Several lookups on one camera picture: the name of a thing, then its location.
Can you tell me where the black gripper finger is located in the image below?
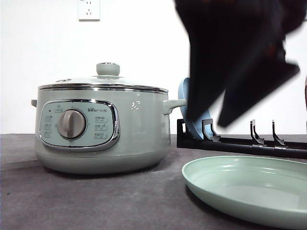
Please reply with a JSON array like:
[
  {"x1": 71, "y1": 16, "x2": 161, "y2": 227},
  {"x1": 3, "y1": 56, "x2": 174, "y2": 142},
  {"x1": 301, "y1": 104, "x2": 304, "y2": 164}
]
[{"x1": 218, "y1": 39, "x2": 300, "y2": 127}]

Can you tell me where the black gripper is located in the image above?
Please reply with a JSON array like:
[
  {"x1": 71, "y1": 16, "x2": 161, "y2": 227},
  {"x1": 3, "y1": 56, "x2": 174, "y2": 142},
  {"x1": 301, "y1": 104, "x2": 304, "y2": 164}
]
[{"x1": 173, "y1": 0, "x2": 307, "y2": 120}]

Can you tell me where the glass steamer lid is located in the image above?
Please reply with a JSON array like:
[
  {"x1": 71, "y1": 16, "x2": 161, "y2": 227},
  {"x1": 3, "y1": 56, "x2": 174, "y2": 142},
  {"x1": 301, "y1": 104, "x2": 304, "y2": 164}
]
[{"x1": 38, "y1": 62, "x2": 168, "y2": 93}]

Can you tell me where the green plate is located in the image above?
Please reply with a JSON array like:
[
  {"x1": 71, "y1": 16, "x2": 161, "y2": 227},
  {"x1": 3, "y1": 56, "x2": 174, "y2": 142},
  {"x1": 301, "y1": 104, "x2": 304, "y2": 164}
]
[{"x1": 182, "y1": 156, "x2": 307, "y2": 230}]

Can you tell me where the blue plate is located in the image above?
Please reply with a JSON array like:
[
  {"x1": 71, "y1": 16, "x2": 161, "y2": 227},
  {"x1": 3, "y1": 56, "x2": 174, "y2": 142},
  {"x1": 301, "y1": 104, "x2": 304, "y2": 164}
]
[{"x1": 178, "y1": 77, "x2": 212, "y2": 139}]

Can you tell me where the black plate rack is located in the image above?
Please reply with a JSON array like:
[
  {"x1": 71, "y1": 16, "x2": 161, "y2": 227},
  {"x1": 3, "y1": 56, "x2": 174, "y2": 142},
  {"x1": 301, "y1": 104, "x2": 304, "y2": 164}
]
[{"x1": 177, "y1": 118, "x2": 307, "y2": 159}]

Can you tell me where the green electric steamer pot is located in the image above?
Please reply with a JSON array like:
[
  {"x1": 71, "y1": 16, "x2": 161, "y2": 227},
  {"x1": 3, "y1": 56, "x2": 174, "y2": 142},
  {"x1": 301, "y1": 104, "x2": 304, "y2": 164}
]
[{"x1": 31, "y1": 88, "x2": 186, "y2": 174}]

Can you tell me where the grey table mat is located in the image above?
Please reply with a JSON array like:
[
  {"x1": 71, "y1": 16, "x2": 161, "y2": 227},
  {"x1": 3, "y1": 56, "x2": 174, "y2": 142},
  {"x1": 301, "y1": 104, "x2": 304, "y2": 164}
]
[{"x1": 0, "y1": 134, "x2": 307, "y2": 230}]

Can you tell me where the white wall socket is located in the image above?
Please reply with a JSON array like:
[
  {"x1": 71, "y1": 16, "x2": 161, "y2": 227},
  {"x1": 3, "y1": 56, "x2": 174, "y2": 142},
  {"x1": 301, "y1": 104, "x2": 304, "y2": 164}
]
[{"x1": 77, "y1": 0, "x2": 101, "y2": 22}]

